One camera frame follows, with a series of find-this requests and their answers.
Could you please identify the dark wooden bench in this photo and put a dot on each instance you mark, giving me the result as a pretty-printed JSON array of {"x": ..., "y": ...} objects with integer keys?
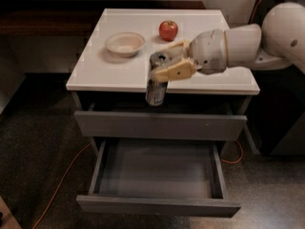
[{"x": 70, "y": 17}]

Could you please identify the silver redbull can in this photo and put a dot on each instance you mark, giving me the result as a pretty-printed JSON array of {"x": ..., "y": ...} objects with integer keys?
[{"x": 155, "y": 91}]

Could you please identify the grey top drawer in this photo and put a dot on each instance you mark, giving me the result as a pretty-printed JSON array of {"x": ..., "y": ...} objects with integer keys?
[{"x": 170, "y": 121}]

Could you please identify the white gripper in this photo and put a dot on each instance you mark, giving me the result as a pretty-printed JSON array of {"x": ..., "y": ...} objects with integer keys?
[{"x": 207, "y": 51}]

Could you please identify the beige paper bowl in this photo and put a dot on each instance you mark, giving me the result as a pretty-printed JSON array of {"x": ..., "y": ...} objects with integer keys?
[{"x": 125, "y": 44}]

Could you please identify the red apple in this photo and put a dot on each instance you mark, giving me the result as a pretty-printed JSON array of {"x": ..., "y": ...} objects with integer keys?
[{"x": 168, "y": 30}]

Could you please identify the grey drawer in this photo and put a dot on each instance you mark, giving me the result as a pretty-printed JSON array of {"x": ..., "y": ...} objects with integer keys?
[
  {"x": 158, "y": 177},
  {"x": 170, "y": 121}
]

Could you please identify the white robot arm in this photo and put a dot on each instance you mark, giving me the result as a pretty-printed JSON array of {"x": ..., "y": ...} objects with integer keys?
[{"x": 278, "y": 43}]

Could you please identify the white-topped grey drawer cabinet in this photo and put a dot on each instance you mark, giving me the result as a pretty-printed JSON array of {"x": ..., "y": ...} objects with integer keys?
[{"x": 99, "y": 76}]

